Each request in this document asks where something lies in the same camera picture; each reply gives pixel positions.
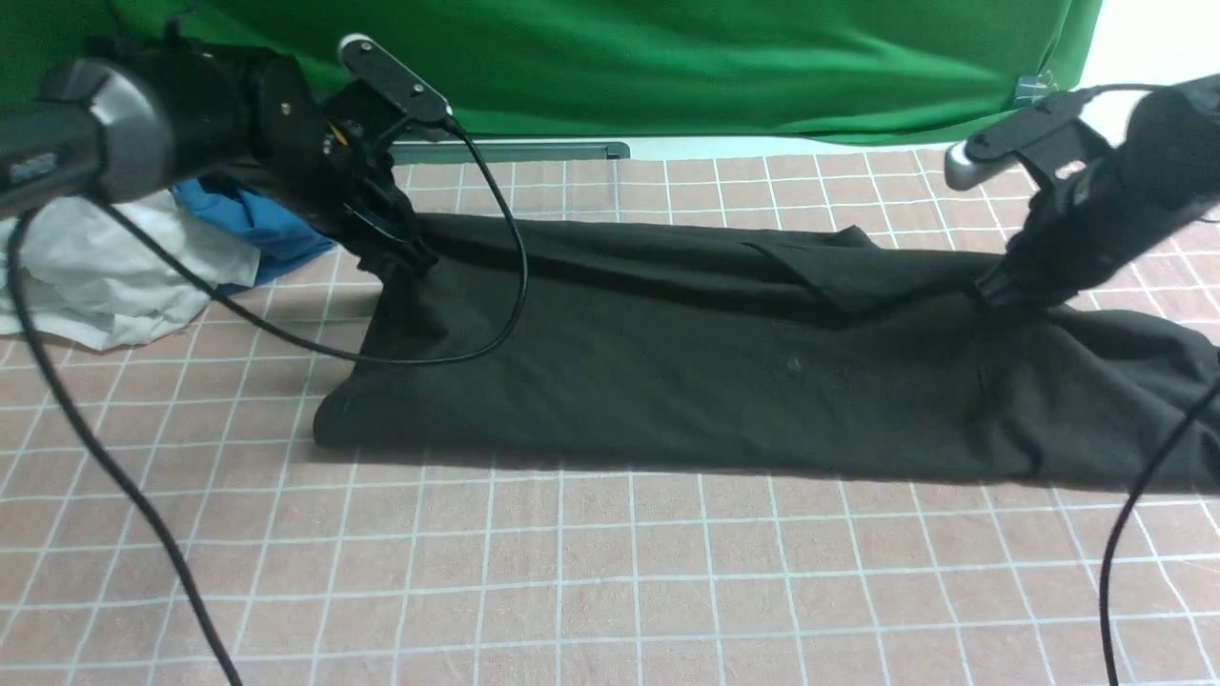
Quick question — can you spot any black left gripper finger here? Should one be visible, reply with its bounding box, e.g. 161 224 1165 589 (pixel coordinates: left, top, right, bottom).
353 214 438 282

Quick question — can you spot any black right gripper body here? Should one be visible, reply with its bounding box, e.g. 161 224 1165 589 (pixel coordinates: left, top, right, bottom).
977 160 1126 309

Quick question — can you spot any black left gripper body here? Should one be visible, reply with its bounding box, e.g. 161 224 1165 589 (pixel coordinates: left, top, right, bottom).
277 81 418 248

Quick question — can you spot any dark gray long-sleeved shirt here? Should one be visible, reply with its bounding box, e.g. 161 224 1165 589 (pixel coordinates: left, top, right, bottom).
314 214 1218 489

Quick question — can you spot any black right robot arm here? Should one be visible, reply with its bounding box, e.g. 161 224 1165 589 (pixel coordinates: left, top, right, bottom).
946 74 1219 308

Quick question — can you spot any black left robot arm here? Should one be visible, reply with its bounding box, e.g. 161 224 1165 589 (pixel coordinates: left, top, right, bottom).
1 33 451 280

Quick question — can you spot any crumpled blue garment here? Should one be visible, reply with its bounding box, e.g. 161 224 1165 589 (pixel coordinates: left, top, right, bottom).
171 173 336 295

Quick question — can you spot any clear binder clip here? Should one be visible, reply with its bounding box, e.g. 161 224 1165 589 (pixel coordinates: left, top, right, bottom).
1010 72 1059 109

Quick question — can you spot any green backdrop cloth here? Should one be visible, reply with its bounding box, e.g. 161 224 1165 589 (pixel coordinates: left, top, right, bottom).
2 1 1102 146

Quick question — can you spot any crumpled white garment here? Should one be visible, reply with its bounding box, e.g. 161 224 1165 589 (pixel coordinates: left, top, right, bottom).
20 190 260 352

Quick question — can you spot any pink checkered tablecloth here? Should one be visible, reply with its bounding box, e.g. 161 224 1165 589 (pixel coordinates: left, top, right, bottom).
1 149 1219 685

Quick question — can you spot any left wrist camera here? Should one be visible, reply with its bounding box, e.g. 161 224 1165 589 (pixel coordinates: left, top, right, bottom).
336 33 455 135

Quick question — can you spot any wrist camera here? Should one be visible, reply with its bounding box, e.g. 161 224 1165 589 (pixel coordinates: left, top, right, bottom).
336 33 455 135
943 87 1111 192

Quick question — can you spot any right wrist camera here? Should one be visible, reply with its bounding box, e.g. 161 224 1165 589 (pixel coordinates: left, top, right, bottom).
943 87 1111 192

